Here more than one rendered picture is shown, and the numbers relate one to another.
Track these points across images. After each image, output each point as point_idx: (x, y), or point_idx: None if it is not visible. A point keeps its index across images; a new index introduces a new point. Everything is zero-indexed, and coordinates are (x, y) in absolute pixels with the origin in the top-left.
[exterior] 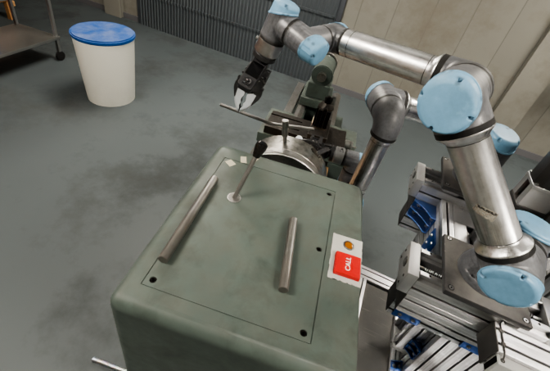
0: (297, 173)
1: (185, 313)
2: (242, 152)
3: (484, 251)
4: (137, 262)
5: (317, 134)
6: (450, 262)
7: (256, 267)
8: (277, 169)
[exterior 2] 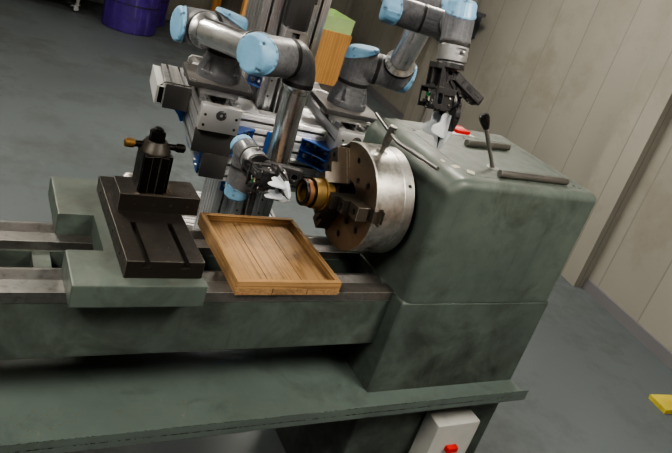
0: (419, 141)
1: (562, 174)
2: (448, 168)
3: (411, 71)
4: (578, 193)
5: (191, 190)
6: (355, 113)
7: (511, 157)
8: (432, 150)
